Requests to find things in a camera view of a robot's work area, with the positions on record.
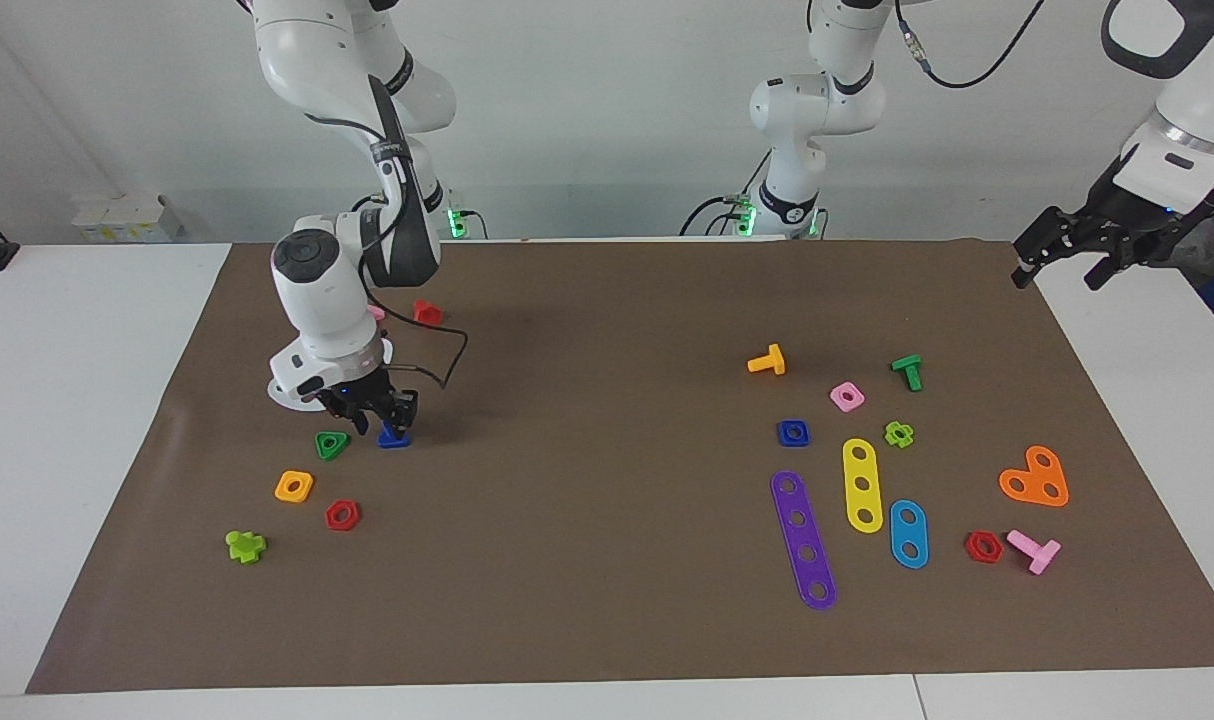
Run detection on purple four-hole strip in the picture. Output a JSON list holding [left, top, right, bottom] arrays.
[[770, 470, 838, 611]]

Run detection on yellow three-hole strip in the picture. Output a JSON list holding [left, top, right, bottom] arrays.
[[842, 438, 884, 534]]

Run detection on orange heart plate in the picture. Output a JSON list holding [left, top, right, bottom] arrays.
[[998, 445, 1070, 508]]

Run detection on white box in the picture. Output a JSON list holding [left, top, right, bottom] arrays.
[[72, 194, 183, 244]]

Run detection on blue two-hole strip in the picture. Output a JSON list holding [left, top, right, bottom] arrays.
[[889, 499, 930, 570]]

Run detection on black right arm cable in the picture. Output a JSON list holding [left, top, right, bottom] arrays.
[[367, 300, 470, 393]]

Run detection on white curved perforated strip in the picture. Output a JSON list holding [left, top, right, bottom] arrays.
[[267, 338, 396, 412]]

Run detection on black base cable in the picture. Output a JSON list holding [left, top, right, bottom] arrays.
[[679, 193, 758, 238]]

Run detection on brown table mat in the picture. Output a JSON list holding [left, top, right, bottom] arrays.
[[25, 238, 1214, 696]]

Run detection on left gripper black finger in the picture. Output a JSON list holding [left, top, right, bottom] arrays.
[[1083, 253, 1129, 293], [1011, 225, 1061, 291]]

